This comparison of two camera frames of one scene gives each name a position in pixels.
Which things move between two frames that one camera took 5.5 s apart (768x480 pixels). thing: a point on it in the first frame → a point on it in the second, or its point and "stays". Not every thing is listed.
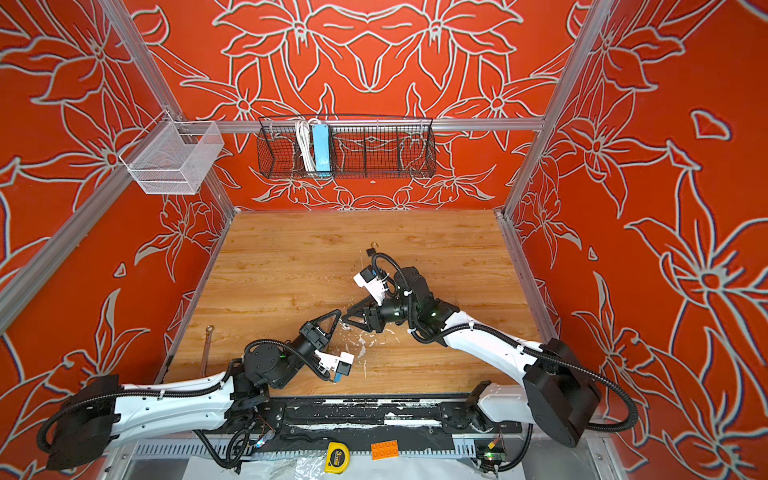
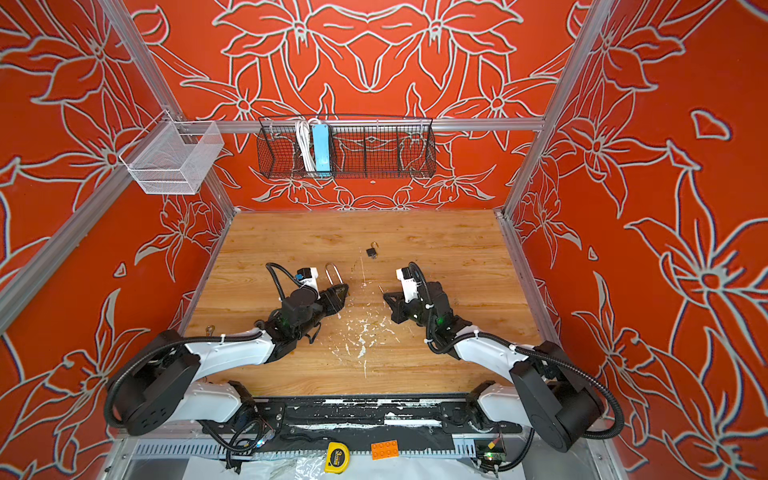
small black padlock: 371,251 stays
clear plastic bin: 171,157 stays
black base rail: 421,423 stays
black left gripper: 323,340 → 332,301
